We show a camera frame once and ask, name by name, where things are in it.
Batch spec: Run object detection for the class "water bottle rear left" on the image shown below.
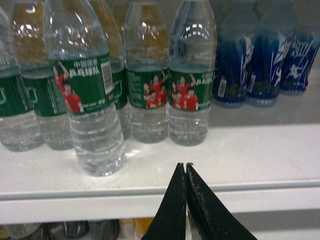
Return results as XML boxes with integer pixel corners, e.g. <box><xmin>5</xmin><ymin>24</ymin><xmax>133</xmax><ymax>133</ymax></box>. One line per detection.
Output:
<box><xmin>90</xmin><ymin>0</ymin><xmax>132</xmax><ymax>140</ymax></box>

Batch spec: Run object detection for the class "dark tea bottle middle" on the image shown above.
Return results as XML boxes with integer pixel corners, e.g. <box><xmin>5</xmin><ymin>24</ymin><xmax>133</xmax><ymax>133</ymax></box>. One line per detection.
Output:
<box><xmin>88</xmin><ymin>219</ymin><xmax>120</xmax><ymax>240</ymax></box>

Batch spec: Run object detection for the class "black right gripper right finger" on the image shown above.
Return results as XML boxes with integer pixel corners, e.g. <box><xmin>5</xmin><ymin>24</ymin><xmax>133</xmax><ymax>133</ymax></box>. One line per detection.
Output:
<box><xmin>185</xmin><ymin>163</ymin><xmax>256</xmax><ymax>240</ymax></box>

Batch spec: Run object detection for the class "yellow juice bottle white label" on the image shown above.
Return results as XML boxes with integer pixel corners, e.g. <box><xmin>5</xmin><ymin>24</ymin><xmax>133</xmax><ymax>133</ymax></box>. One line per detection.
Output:
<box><xmin>119</xmin><ymin>217</ymin><xmax>154</xmax><ymax>240</ymax></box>

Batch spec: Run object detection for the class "blue sports drink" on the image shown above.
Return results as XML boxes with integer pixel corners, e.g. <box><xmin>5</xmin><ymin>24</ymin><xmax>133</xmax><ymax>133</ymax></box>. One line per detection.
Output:
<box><xmin>280</xmin><ymin>15</ymin><xmax>320</xmax><ymax>95</ymax></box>
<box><xmin>247</xmin><ymin>7</ymin><xmax>292</xmax><ymax>107</ymax></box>
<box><xmin>212</xmin><ymin>7</ymin><xmax>258</xmax><ymax>108</ymax></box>

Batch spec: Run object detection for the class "water bottle far right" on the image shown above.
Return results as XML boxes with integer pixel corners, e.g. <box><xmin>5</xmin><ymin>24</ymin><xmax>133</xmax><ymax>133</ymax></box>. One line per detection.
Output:
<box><xmin>168</xmin><ymin>0</ymin><xmax>217</xmax><ymax>146</ymax></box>

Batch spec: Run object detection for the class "water bottle front left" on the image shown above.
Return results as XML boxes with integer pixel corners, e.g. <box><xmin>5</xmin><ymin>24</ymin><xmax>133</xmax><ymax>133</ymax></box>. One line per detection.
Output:
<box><xmin>0</xmin><ymin>9</ymin><xmax>44</xmax><ymax>152</ymax></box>

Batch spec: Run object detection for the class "clear water bottle green label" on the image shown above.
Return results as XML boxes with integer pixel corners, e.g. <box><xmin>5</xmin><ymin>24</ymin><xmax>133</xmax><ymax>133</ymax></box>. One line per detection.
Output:
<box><xmin>43</xmin><ymin>0</ymin><xmax>126</xmax><ymax>177</ymax></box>

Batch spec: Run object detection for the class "water bottle front middle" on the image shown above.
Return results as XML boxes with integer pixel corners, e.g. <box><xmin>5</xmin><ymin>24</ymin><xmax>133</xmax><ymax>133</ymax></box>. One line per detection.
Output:
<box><xmin>9</xmin><ymin>0</ymin><xmax>73</xmax><ymax>151</ymax></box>

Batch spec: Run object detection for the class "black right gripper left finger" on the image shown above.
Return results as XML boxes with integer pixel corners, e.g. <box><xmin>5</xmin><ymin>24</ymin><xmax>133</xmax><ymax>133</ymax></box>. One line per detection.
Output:
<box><xmin>142</xmin><ymin>162</ymin><xmax>187</xmax><ymax>240</ymax></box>

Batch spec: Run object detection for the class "dark tea bottle left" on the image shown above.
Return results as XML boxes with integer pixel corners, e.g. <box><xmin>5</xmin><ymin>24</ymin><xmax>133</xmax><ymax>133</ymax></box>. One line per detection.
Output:
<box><xmin>42</xmin><ymin>220</ymin><xmax>90</xmax><ymax>240</ymax></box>

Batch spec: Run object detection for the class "water bottle barcode label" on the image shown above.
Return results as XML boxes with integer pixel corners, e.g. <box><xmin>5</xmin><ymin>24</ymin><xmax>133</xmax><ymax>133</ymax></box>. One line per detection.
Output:
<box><xmin>124</xmin><ymin>0</ymin><xmax>169</xmax><ymax>143</ymax></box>

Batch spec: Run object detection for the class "dark tea bottle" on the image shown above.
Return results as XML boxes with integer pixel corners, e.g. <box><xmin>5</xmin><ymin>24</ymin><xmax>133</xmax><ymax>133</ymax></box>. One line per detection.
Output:
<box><xmin>42</xmin><ymin>220</ymin><xmax>90</xmax><ymax>240</ymax></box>
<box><xmin>88</xmin><ymin>219</ymin><xmax>120</xmax><ymax>240</ymax></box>

